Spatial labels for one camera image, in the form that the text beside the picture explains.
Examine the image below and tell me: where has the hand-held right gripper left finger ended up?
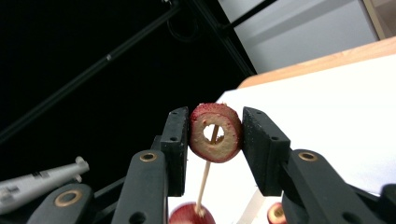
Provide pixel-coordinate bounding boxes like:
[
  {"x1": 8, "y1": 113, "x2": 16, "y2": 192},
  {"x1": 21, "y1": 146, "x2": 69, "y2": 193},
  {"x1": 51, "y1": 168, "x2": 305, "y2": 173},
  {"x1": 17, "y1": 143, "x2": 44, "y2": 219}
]
[{"x1": 111, "y1": 106, "x2": 190, "y2": 224}]

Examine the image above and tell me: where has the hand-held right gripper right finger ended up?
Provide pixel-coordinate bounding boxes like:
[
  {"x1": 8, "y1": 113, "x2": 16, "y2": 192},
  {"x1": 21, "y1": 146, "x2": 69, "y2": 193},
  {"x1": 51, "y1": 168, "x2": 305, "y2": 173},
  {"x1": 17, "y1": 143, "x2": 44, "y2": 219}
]
[{"x1": 242, "y1": 106, "x2": 387, "y2": 224}]

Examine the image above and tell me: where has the red cored hawthorn fruit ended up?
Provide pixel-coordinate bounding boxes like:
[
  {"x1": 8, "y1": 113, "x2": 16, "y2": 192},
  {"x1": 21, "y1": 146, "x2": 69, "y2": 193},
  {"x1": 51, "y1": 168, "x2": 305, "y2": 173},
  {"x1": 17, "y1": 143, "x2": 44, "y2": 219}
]
[
  {"x1": 188, "y1": 102, "x2": 244, "y2": 164},
  {"x1": 168, "y1": 202, "x2": 217, "y2": 224},
  {"x1": 266, "y1": 202, "x2": 288, "y2": 224}
]

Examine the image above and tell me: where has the thin wooden skewer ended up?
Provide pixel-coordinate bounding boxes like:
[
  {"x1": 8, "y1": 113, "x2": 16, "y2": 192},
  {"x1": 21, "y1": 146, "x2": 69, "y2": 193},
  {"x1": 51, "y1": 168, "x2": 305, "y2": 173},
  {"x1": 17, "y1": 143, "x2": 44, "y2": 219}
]
[{"x1": 195, "y1": 124, "x2": 220, "y2": 217}]

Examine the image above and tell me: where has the white square tray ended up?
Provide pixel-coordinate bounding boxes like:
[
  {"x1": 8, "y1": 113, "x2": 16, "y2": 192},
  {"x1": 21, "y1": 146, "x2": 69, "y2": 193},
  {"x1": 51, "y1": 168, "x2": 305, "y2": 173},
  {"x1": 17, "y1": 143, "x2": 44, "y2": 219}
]
[{"x1": 235, "y1": 189, "x2": 289, "y2": 224}]

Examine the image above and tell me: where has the wooden table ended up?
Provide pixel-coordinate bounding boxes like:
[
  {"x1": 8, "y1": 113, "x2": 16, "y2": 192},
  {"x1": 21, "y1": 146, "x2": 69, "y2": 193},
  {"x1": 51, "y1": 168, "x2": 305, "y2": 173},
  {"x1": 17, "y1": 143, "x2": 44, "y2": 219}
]
[{"x1": 237, "y1": 36, "x2": 396, "y2": 90}]

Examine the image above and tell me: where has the white cabinet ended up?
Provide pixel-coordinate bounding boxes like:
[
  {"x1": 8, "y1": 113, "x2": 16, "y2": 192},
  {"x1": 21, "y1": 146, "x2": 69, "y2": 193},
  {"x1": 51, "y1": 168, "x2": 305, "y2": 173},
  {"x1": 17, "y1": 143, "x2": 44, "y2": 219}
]
[{"x1": 218, "y1": 0, "x2": 381, "y2": 75}]

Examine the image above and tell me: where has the long black frame bar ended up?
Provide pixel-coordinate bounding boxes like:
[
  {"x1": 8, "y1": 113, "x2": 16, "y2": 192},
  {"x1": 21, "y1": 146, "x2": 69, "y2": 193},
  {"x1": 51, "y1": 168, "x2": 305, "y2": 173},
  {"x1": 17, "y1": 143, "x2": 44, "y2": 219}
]
[{"x1": 0, "y1": 2, "x2": 182, "y2": 145}]

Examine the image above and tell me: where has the black diagonal frame brace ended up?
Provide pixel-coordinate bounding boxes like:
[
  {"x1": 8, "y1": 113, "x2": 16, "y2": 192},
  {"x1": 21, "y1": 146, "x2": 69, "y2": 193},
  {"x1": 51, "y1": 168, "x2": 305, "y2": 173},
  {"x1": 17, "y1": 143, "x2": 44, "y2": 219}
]
[{"x1": 188, "y1": 0, "x2": 259, "y2": 77}]

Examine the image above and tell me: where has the black horizontal frame bar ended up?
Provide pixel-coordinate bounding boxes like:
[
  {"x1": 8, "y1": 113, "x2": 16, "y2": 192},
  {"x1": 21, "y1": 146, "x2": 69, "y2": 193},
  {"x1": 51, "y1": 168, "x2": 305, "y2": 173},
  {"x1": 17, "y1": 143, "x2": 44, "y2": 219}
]
[{"x1": 219, "y1": 0, "x2": 278, "y2": 32}]

